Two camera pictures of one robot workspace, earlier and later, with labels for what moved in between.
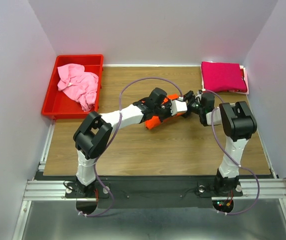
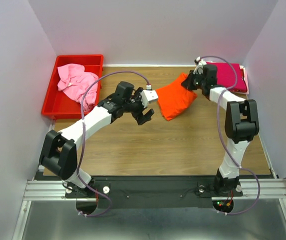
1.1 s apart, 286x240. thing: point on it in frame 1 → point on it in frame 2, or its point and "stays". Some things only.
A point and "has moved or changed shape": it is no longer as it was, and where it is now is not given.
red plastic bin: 57,105 stays
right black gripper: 190,96 → 187,83
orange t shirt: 153,121 has moved or changed shape
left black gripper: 168,104 → 140,119
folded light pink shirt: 246,80 stays
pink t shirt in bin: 81,86 stays
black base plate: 152,192 stays
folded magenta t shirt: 223,77 stays
